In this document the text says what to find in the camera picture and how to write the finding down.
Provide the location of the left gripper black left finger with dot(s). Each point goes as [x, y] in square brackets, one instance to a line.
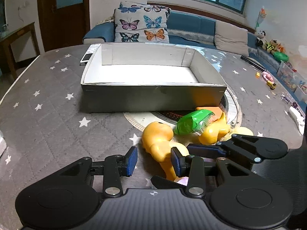
[71, 196]

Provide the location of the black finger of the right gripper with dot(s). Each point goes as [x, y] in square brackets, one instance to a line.
[206, 151]
[253, 149]

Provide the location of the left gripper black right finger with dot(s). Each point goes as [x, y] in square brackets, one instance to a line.
[236, 195]

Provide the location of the orange block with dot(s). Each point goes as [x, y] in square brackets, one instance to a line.
[216, 110]

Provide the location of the yellow rubber duck toy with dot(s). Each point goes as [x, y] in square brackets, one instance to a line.
[157, 140]

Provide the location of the green wrapped packet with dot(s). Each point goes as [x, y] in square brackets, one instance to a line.
[194, 122]

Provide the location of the yellow toy car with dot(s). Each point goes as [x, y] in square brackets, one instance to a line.
[271, 85]

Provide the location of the grey star tablecloth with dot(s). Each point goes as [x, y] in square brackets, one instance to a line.
[46, 127]

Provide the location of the panda plush toy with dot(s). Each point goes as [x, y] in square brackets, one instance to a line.
[261, 39]

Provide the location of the grey cardboard box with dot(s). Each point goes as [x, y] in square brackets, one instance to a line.
[143, 77]

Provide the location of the beige cushion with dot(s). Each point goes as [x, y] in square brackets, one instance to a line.
[231, 38]

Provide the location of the blue sofa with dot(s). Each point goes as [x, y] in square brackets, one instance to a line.
[183, 29]

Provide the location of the butterfly print pillow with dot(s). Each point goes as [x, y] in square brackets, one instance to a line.
[137, 23]

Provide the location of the dark wooden door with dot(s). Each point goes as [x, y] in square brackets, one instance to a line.
[63, 23]

